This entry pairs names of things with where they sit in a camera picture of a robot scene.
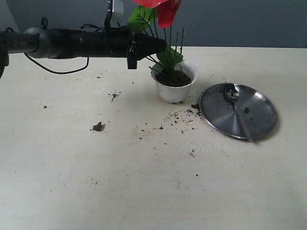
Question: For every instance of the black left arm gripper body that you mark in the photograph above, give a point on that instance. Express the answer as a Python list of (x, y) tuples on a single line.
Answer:
[(111, 43)]

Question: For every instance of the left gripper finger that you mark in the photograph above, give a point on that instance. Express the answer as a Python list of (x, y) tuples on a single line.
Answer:
[(148, 45)]

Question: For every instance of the red artificial flower with leaves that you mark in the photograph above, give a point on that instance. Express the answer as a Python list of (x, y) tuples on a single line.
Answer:
[(151, 15)]

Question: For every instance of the white plastic flower pot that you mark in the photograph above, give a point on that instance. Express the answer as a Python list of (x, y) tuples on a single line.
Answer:
[(171, 94)]

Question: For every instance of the steel spoon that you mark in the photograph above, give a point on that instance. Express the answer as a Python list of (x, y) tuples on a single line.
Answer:
[(232, 95)]

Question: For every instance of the grey left Piper arm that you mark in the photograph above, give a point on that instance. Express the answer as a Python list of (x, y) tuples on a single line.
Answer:
[(41, 42)]

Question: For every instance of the dark brown potting soil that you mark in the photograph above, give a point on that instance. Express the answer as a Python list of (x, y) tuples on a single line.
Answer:
[(178, 79)]

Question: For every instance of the soil clump on table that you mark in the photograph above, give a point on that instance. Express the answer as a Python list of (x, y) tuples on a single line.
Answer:
[(99, 127)]

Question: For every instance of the round steel plate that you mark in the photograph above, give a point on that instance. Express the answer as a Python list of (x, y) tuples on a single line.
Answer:
[(256, 109)]

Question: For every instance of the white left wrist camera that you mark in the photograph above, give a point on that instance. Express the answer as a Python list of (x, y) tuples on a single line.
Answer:
[(114, 13)]

